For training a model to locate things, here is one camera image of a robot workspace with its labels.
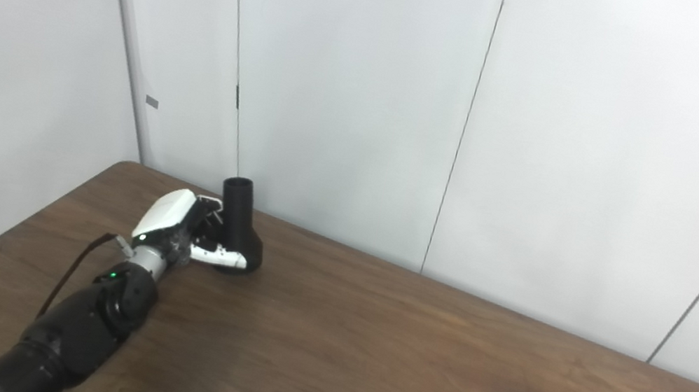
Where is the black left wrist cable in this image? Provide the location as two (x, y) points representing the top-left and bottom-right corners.
(36, 223), (137, 333)

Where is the black and white left hand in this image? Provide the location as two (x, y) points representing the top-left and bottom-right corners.
(127, 181), (258, 279)

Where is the black flared nozzle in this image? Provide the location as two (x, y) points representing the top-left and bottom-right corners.
(209, 174), (275, 279)

